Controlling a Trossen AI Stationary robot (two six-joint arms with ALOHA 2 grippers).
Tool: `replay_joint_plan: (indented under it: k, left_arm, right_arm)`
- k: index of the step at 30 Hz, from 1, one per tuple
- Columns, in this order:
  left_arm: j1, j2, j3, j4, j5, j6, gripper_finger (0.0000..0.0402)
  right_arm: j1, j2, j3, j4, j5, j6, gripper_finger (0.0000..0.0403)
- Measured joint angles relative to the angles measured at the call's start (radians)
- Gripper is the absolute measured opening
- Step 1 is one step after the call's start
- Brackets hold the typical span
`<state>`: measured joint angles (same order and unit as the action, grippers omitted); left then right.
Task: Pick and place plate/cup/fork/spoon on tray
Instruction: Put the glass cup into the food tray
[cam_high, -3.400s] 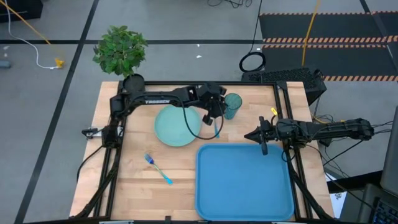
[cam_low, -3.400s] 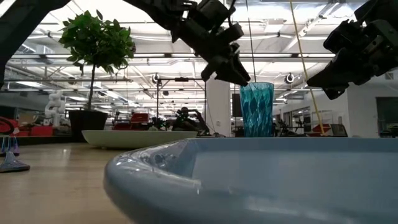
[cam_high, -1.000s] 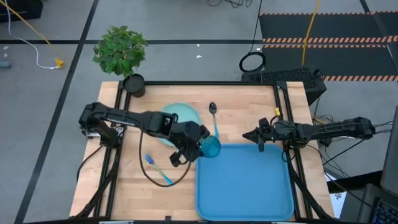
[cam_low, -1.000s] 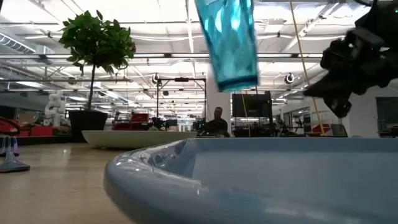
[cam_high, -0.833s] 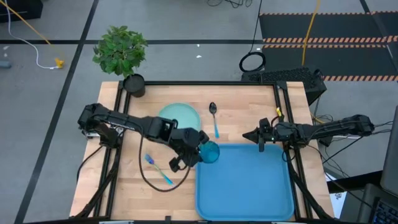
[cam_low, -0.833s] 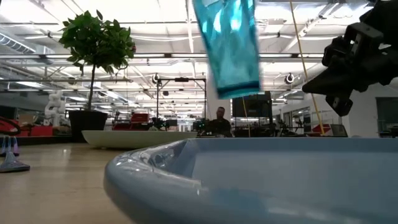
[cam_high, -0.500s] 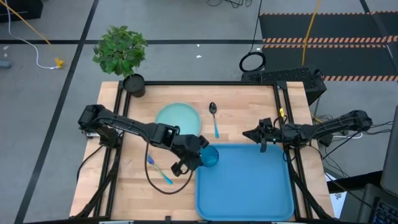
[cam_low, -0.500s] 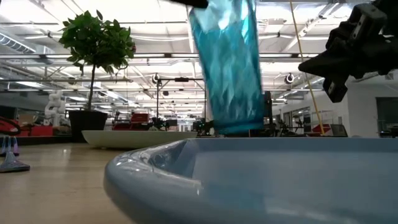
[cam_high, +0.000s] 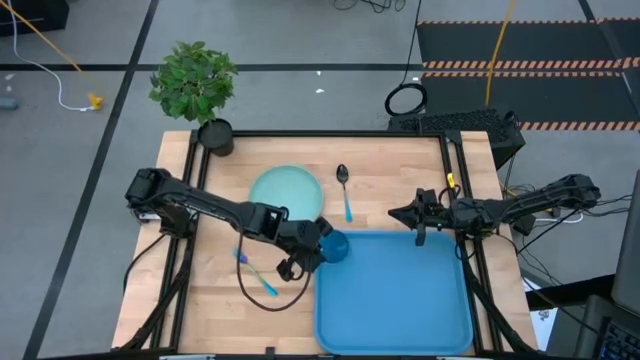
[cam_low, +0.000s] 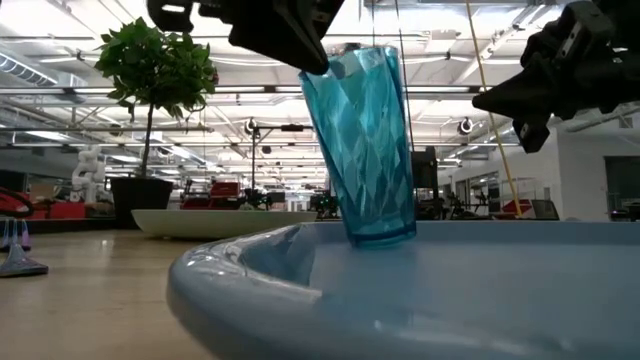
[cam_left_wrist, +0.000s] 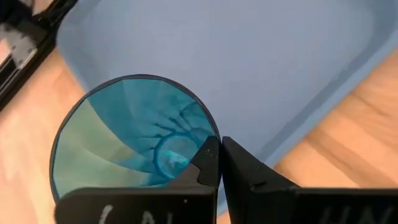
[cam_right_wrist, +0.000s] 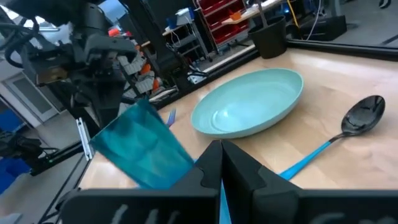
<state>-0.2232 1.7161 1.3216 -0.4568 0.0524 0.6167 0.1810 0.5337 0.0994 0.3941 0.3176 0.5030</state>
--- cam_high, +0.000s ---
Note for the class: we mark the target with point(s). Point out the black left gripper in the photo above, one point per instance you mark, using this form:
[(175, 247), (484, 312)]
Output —
[(302, 240)]

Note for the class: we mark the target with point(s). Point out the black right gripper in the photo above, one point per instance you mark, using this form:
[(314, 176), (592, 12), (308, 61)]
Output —
[(432, 212)]

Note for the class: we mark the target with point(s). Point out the blue plastic cup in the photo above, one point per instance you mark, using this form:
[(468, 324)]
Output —
[(336, 247)]

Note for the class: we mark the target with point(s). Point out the light green round plate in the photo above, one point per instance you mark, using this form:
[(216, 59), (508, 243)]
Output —
[(285, 192)]

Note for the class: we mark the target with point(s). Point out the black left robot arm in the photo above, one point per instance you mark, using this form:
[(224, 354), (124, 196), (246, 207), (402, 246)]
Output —
[(200, 200)]

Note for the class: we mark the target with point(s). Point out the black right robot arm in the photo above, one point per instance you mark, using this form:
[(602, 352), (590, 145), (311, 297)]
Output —
[(530, 202)]

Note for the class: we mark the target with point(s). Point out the blue plastic tray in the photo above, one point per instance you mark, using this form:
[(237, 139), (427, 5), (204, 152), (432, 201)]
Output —
[(390, 300)]

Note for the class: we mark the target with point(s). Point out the black perforated box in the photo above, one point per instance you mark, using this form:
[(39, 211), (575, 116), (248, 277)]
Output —
[(460, 122)]

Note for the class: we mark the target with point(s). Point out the white paper sheet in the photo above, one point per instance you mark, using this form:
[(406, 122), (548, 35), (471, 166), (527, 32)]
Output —
[(542, 320)]

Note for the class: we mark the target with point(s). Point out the green potted plant black pot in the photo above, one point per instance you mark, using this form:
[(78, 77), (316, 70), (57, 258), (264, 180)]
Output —
[(192, 82)]

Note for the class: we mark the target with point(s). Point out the black mat hazard stripes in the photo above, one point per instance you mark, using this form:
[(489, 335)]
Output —
[(530, 45)]

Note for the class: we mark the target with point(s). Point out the grey monitor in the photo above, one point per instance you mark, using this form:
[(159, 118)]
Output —
[(629, 250)]

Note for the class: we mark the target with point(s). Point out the black keyboard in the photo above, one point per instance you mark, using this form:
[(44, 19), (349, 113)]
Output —
[(620, 342)]

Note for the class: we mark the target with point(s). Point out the small grey floor object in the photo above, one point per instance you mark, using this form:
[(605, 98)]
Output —
[(7, 103)]

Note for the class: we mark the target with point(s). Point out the black aluminium table frame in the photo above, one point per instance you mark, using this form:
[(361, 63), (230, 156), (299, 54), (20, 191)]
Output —
[(325, 133)]

